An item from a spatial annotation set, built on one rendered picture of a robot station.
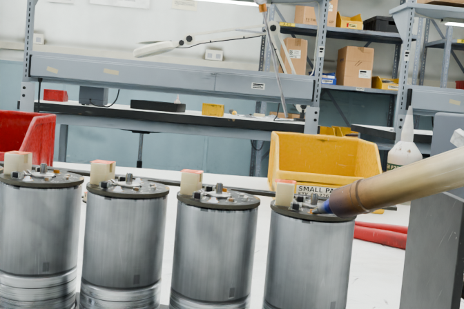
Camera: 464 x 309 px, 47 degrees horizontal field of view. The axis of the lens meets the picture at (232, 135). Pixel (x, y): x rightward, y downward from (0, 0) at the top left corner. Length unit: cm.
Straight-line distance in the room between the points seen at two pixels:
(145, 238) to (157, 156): 446
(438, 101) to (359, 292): 243
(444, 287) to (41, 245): 13
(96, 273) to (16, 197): 3
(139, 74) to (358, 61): 230
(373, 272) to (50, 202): 21
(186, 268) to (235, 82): 231
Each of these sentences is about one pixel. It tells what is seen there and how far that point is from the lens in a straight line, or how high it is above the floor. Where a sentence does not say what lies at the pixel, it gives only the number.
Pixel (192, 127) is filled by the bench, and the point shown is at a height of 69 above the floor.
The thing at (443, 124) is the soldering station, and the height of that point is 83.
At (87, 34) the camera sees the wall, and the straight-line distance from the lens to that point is 470.
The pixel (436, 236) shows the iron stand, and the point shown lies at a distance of 20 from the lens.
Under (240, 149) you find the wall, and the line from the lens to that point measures 461.
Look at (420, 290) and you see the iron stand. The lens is 21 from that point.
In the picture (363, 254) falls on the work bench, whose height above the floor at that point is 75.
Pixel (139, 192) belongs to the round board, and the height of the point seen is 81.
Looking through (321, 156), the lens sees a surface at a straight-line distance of 60.
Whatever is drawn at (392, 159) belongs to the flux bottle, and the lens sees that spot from 56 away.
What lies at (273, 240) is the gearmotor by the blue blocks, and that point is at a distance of 15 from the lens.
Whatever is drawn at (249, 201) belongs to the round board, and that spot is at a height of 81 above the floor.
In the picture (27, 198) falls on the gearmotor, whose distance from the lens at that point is 17.
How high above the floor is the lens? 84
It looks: 4 degrees down
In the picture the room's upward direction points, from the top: 5 degrees clockwise
